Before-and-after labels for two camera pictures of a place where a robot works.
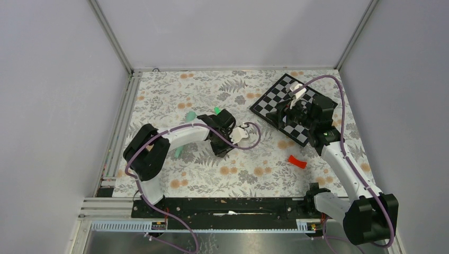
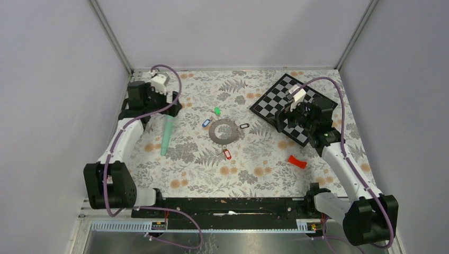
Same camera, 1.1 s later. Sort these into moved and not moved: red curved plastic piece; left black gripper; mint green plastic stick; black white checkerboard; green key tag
Moved: mint green plastic stick; left black gripper
Not moved: black white checkerboard; red curved plastic piece; green key tag
